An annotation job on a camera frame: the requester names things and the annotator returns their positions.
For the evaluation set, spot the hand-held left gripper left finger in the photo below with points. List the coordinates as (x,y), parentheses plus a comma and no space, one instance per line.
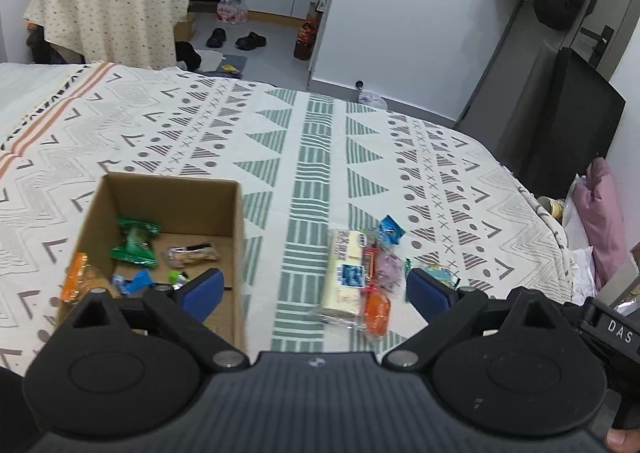
(202,293)

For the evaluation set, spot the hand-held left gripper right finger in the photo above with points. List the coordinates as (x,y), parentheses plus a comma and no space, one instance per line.
(430,293)

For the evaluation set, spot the teal cracker packet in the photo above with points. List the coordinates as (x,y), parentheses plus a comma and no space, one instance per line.
(440,273)

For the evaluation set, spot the small green candy packet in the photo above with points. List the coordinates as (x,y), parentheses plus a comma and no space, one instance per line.
(177,277)

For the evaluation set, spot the brown pastry packet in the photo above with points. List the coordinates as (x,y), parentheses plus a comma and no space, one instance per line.
(192,255)

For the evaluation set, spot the purple white snack packet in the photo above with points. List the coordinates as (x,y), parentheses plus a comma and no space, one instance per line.
(390,270)

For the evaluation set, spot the red snack packet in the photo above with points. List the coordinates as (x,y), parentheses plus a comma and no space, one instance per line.
(377,313)

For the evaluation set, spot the small blue snack packet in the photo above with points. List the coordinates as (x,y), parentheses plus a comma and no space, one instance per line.
(391,230)

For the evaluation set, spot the green snack packet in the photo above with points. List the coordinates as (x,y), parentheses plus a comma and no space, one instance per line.
(134,245)

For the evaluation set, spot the long white snack packet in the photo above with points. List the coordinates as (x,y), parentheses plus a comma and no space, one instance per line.
(345,283)

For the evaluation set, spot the brown cardboard box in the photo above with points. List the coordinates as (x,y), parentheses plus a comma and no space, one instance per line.
(165,203)

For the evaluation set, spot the orange biscuit packet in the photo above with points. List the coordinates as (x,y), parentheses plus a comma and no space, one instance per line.
(80,280)

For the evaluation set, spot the person's right hand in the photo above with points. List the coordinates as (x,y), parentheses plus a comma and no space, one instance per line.
(625,443)

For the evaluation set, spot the white side table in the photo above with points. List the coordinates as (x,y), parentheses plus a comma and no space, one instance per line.
(625,273)

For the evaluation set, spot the pink pillow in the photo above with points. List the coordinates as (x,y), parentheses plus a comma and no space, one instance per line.
(602,218)

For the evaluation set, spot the yellow tape roll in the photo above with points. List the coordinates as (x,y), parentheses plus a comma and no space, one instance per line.
(554,208)

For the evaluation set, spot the printed blanket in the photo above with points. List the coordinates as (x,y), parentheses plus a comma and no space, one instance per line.
(320,133)

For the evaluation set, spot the white rag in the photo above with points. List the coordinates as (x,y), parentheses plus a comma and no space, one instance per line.
(372,99)

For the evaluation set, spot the grey flat board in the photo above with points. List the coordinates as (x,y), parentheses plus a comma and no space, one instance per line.
(500,93)

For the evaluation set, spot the black flat panel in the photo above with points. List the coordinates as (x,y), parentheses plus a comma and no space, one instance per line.
(570,123)

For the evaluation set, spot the grey floor mat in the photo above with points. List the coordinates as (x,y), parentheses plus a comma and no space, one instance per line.
(235,62)

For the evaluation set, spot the black cloth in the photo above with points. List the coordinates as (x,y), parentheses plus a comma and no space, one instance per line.
(186,53)

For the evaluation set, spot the black shoe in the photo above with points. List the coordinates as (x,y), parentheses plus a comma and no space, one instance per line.
(216,38)
(250,41)

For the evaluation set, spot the small cardboard carton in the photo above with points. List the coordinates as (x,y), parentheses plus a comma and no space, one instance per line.
(185,28)

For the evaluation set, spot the dark sauce bottle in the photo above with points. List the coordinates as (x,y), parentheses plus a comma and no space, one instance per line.
(306,35)

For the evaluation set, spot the pack of water bottles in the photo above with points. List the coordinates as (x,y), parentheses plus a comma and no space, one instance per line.
(232,10)

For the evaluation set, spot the pile of dark clothes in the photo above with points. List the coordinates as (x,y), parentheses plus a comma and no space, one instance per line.
(42,45)

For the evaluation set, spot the table with dotted tablecloth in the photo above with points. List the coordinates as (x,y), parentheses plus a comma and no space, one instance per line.
(110,8)

